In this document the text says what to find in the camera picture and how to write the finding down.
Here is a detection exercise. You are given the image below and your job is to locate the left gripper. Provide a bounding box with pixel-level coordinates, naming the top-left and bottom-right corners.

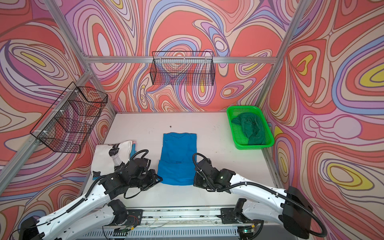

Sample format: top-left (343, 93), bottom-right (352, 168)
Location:
top-left (129, 169), bottom-right (165, 192)

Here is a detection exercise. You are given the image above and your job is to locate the blue t-shirt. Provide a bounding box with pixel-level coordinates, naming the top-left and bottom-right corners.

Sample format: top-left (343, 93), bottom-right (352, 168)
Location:
top-left (158, 133), bottom-right (197, 186)

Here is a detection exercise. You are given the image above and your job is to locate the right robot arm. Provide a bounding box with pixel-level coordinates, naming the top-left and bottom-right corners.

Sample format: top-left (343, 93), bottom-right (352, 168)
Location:
top-left (192, 153), bottom-right (313, 239)

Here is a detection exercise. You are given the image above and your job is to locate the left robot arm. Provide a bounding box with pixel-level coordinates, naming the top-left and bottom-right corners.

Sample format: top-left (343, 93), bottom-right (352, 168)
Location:
top-left (19, 158), bottom-right (163, 240)

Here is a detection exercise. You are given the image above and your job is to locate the teal folded t-shirt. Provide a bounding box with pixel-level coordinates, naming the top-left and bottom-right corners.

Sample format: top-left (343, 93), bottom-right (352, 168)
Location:
top-left (130, 142), bottom-right (137, 158)

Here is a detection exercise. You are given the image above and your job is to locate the green plastic basket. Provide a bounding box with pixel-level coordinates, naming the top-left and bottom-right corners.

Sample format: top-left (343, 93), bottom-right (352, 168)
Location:
top-left (227, 106), bottom-right (275, 150)

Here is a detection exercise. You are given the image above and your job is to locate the dark green t-shirt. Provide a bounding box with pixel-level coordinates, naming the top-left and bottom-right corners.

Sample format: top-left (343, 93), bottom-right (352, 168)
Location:
top-left (232, 113), bottom-right (266, 145)

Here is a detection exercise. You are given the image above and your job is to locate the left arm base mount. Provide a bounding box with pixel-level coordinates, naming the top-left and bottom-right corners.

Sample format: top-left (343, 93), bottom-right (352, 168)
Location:
top-left (122, 209), bottom-right (144, 227)

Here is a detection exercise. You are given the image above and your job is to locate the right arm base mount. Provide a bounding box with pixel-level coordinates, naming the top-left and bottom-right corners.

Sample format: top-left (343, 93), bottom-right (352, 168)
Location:
top-left (217, 208), bottom-right (263, 225)

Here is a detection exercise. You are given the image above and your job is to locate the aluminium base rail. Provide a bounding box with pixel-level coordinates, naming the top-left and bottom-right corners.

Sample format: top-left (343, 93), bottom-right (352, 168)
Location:
top-left (72, 206), bottom-right (297, 240)

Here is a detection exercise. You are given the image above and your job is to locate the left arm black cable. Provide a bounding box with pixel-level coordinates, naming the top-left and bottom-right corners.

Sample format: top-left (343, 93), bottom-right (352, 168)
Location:
top-left (8, 149), bottom-right (163, 240)

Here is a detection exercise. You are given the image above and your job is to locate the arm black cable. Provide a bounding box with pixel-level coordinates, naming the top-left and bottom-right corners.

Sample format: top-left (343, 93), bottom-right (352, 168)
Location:
top-left (191, 152), bottom-right (328, 240)
top-left (8, 149), bottom-right (163, 240)

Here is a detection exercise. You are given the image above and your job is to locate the black wire basket left wall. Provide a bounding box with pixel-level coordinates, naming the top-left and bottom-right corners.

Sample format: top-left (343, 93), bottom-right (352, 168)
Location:
top-left (30, 82), bottom-right (108, 154)

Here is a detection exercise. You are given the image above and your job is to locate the black wire basket wall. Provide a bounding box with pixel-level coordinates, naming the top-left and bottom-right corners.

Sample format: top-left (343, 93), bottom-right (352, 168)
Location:
top-left (150, 51), bottom-right (216, 86)
top-left (30, 82), bottom-right (108, 154)

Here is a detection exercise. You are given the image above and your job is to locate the aluminium frame left post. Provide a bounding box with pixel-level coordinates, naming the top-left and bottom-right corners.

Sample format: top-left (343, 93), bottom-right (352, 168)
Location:
top-left (1, 1), bottom-right (113, 197)

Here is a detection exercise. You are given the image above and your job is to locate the aluminium frame post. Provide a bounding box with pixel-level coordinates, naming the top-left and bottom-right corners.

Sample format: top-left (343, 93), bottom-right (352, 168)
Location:
top-left (1, 1), bottom-right (113, 197)
top-left (256, 1), bottom-right (312, 109)

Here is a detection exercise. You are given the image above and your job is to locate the black wire basket back wall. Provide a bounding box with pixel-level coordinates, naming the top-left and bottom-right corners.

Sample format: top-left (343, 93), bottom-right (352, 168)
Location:
top-left (150, 51), bottom-right (216, 86)

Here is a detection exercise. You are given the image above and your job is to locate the aluminium frame back bar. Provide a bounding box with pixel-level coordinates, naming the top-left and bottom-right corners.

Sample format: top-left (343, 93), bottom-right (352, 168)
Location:
top-left (85, 55), bottom-right (278, 64)

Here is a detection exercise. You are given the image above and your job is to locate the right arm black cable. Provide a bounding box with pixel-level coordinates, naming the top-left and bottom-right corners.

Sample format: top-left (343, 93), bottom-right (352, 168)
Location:
top-left (191, 152), bottom-right (328, 240)

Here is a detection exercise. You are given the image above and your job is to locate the aluminium frame right post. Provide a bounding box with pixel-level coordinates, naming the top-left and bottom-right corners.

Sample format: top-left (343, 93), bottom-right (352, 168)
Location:
top-left (256, 1), bottom-right (312, 109)

